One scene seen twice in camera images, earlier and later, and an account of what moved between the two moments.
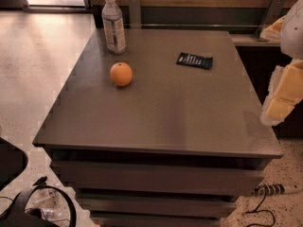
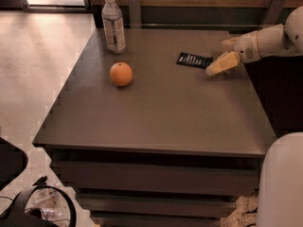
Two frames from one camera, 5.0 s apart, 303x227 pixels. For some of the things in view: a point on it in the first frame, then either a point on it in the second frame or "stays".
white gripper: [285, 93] -> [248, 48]
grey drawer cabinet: [167, 133] stays
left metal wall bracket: [134, 11] stays
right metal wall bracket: [274, 12] stays
